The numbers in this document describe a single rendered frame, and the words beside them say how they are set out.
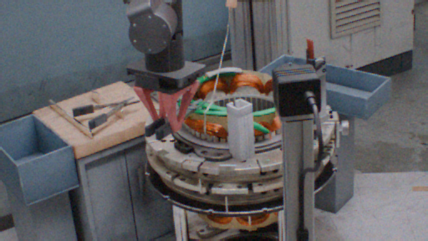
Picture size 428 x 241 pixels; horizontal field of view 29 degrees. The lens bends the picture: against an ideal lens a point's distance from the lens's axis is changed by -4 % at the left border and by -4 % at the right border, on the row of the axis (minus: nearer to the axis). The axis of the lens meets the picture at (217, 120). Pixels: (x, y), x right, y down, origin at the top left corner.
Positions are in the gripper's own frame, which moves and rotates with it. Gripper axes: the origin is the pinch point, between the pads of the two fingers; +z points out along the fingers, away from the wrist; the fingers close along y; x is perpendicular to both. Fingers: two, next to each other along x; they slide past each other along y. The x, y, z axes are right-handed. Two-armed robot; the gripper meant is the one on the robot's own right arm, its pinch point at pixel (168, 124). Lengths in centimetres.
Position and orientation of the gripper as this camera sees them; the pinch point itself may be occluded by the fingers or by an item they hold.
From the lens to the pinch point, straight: 126.1
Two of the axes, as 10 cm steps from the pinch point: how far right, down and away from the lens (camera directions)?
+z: 0.3, 9.1, 4.0
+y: 8.2, 2.1, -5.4
